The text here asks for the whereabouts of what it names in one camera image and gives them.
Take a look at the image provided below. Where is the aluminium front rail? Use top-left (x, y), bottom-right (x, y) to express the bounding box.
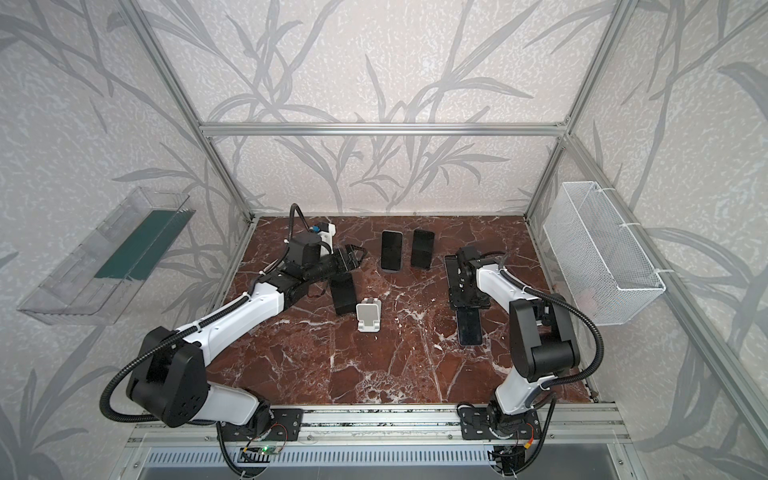
top-left (126, 403), bottom-right (631, 448)

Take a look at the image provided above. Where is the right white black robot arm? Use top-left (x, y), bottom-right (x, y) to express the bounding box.
top-left (444, 246), bottom-right (580, 430)

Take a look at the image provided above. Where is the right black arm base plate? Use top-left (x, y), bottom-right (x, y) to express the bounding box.
top-left (456, 403), bottom-right (542, 442)

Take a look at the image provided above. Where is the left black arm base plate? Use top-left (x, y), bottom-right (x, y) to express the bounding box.
top-left (221, 408), bottom-right (304, 442)

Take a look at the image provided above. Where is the large black phone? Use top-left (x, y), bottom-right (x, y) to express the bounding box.
top-left (444, 255), bottom-right (461, 294)

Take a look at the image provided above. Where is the black phone white case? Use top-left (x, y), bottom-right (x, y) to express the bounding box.
top-left (456, 308), bottom-right (483, 347)

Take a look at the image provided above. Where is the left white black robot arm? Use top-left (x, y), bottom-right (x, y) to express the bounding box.
top-left (126, 232), bottom-right (367, 431)

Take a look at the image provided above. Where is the right black corrugated cable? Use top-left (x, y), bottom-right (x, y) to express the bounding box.
top-left (479, 250), bottom-right (605, 388)

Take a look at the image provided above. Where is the left black corrugated cable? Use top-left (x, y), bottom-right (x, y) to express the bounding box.
top-left (98, 202), bottom-right (313, 424)

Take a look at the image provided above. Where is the white wire mesh basket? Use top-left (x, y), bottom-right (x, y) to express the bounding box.
top-left (543, 181), bottom-right (666, 326)

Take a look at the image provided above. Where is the clear plastic wall bin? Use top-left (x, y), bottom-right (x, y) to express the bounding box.
top-left (18, 187), bottom-right (195, 326)

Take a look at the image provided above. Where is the black corrugated cable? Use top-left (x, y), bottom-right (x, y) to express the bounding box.
top-left (98, 202), bottom-right (313, 424)
top-left (479, 250), bottom-right (605, 388)

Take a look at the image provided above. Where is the aluminium frame horizontal bar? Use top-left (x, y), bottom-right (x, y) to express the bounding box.
top-left (200, 122), bottom-right (566, 137)

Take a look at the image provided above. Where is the green circuit board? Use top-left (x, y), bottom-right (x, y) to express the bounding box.
top-left (240, 445), bottom-right (284, 464)

